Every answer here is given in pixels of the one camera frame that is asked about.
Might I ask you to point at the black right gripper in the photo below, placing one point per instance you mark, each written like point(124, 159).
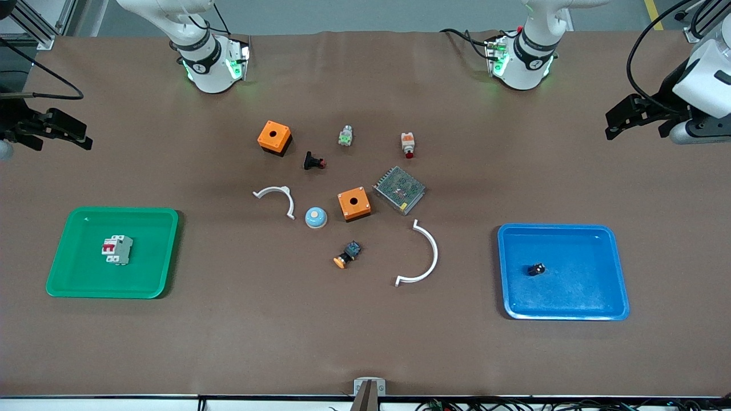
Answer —
point(12, 121)

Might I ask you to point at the small black capacitor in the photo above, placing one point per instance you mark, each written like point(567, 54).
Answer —
point(536, 269)

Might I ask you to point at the green plastic tray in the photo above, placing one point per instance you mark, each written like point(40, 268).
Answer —
point(74, 274)

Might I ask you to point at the grey metal mount bracket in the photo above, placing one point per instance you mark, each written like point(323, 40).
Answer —
point(369, 387)

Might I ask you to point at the blue round push button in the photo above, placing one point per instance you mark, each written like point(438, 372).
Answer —
point(316, 218)

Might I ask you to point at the orange button box upper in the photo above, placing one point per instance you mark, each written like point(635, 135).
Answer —
point(274, 137)

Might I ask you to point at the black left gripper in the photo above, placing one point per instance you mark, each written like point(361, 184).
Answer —
point(669, 91)

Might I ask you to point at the orange button box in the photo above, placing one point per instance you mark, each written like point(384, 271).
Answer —
point(354, 202)
point(274, 137)

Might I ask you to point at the white orange red push button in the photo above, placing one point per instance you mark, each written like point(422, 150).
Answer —
point(408, 144)

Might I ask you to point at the orange cap blue push button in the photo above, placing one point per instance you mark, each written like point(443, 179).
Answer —
point(348, 252)

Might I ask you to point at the black red mushroom button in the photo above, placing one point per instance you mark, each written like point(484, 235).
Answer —
point(311, 161)

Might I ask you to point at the green indicator light switch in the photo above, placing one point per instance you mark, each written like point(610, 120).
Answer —
point(345, 137)

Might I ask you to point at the orange button box centre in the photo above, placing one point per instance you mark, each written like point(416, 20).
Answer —
point(354, 202)

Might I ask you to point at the aluminium frame profile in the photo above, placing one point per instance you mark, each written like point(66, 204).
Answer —
point(34, 31)
point(694, 28)

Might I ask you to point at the small white curved clip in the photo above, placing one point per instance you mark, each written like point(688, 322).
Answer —
point(280, 189)

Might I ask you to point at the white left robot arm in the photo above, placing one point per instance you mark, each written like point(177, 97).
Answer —
point(528, 63)

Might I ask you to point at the blue plastic tray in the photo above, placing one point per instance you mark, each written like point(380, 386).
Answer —
point(582, 285)

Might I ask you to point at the white red circuit breaker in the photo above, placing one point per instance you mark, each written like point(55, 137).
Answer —
point(117, 249)

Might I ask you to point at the large white curved clip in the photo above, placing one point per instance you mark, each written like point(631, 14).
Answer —
point(435, 251)

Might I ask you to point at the metal mesh power supply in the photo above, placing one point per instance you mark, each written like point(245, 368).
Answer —
point(400, 189)

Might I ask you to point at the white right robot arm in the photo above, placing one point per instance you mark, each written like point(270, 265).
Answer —
point(205, 63)

